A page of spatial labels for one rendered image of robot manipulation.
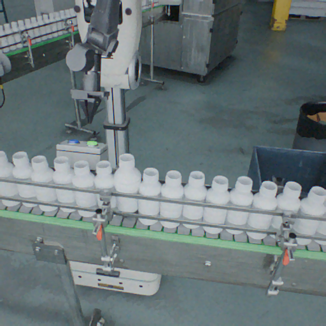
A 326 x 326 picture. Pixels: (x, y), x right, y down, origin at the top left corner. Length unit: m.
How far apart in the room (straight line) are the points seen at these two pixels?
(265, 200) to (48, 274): 1.55
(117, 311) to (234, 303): 0.65
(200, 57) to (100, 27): 3.57
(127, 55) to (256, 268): 0.88
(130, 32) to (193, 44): 3.20
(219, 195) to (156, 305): 1.20
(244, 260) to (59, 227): 0.52
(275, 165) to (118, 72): 0.76
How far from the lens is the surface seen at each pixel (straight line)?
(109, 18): 0.89
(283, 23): 8.35
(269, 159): 1.40
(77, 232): 0.93
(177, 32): 4.48
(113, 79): 1.32
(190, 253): 0.89
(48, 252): 1.05
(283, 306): 2.02
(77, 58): 0.88
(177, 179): 0.76
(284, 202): 0.82
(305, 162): 1.44
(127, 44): 1.26
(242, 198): 0.79
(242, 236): 0.88
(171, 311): 1.87
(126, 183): 0.78
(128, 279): 1.78
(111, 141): 1.50
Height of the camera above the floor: 1.64
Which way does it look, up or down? 36 degrees down
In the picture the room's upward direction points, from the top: 2 degrees clockwise
